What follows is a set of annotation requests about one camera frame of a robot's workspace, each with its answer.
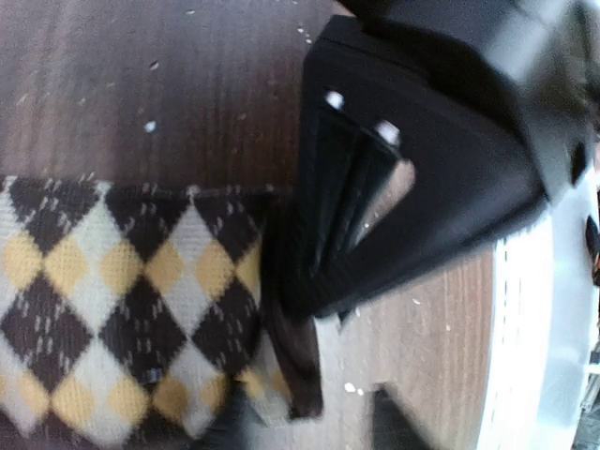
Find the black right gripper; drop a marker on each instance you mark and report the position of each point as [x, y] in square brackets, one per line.
[531, 66]

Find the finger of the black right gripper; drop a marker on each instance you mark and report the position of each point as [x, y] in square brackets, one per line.
[394, 180]

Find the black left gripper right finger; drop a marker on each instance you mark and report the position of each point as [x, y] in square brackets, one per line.
[391, 428]

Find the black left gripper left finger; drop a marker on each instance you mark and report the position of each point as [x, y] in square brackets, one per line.
[230, 429]

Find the brown argyle patterned sock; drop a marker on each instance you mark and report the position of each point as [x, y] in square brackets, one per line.
[128, 313]

